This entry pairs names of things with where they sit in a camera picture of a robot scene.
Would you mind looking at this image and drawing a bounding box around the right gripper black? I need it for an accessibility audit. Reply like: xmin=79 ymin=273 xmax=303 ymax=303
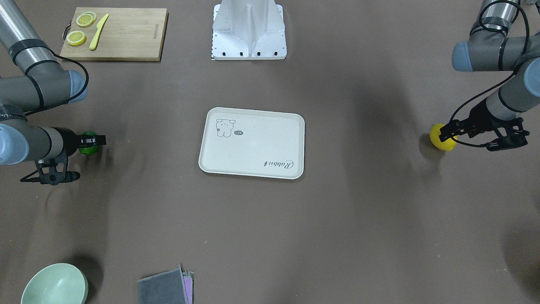
xmin=53 ymin=127 xmax=107 ymax=157

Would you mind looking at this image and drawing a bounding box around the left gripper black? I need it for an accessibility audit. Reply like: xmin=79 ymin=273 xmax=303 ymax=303
xmin=438 ymin=101 xmax=502 ymax=142

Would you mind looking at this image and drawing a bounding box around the green lime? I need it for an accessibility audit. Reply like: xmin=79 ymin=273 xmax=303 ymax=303
xmin=78 ymin=131 xmax=101 ymax=155

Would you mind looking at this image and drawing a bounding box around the yellow lemon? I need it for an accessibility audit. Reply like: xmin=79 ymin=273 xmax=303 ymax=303
xmin=429 ymin=124 xmax=458 ymax=152

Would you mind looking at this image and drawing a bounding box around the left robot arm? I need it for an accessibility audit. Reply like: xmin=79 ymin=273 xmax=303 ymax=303
xmin=433 ymin=0 xmax=540 ymax=151

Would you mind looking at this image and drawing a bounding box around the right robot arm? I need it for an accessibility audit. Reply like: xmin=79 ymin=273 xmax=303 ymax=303
xmin=0 ymin=0 xmax=106 ymax=165

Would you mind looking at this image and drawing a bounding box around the cream rabbit print tray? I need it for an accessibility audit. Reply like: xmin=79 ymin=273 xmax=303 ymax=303
xmin=198 ymin=106 xmax=305 ymax=180

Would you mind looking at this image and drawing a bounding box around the yellow plastic knife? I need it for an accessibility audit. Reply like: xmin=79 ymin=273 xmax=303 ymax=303
xmin=89 ymin=14 xmax=110 ymax=51

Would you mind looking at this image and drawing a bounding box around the lemon slice lower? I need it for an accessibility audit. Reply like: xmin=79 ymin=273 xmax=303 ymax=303
xmin=65 ymin=30 xmax=87 ymax=46

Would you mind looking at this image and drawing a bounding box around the lemon slice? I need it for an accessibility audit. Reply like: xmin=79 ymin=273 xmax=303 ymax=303
xmin=65 ymin=30 xmax=87 ymax=46
xmin=76 ymin=11 xmax=97 ymax=28

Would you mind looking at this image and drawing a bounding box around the bamboo cutting board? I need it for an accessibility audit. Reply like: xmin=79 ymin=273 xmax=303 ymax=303
xmin=60 ymin=7 xmax=168 ymax=62

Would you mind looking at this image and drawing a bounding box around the lemon slice upper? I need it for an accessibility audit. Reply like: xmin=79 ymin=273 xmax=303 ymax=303
xmin=76 ymin=11 xmax=97 ymax=28

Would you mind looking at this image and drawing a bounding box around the pale green bowl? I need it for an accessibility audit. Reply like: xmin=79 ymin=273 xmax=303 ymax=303
xmin=20 ymin=263 xmax=89 ymax=304

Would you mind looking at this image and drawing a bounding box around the grey folded cloth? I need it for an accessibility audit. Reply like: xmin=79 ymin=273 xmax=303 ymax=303
xmin=137 ymin=267 xmax=193 ymax=304

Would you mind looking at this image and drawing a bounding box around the purple folded cloth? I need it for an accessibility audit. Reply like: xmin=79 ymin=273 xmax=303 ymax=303
xmin=183 ymin=272 xmax=194 ymax=304

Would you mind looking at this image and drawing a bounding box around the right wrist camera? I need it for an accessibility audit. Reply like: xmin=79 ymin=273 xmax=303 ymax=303
xmin=19 ymin=157 xmax=81 ymax=185

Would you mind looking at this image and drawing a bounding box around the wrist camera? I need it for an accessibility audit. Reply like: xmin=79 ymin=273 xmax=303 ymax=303
xmin=19 ymin=157 xmax=81 ymax=185
xmin=486 ymin=117 xmax=530 ymax=152

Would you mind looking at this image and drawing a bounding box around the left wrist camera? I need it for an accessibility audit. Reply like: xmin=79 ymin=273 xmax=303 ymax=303
xmin=486 ymin=117 xmax=530 ymax=152

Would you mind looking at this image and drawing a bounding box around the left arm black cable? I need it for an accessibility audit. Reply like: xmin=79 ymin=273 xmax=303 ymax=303
xmin=450 ymin=0 xmax=530 ymax=148

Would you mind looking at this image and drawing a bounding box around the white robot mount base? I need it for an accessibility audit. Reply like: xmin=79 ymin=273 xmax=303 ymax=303
xmin=211 ymin=0 xmax=287 ymax=60

